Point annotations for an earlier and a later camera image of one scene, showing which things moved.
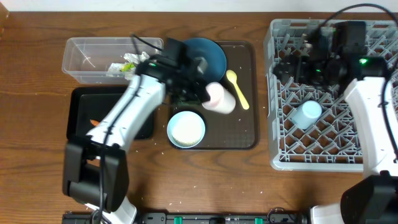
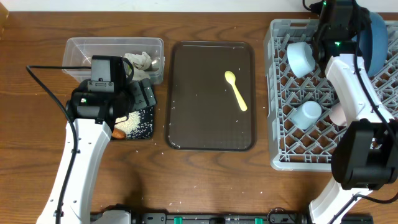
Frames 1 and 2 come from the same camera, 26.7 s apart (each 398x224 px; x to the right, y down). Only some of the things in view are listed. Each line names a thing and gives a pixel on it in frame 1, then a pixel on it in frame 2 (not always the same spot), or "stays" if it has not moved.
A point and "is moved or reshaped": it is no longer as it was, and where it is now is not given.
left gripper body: (191, 91) → (122, 97)
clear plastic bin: (87, 60) stays
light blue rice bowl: (186, 129) is moved or reshaped
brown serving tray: (238, 129) stays
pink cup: (220, 101) → (337, 114)
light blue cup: (305, 115) stays
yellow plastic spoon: (232, 76) stays
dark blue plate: (214, 54) → (374, 42)
